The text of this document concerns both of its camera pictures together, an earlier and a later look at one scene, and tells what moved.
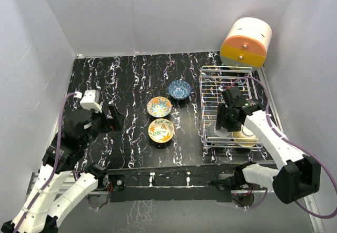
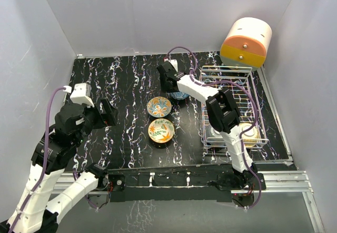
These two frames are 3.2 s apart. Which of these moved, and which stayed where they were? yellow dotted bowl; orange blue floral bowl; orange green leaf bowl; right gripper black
Moved: right gripper black
Stayed: yellow dotted bowl; orange blue floral bowl; orange green leaf bowl
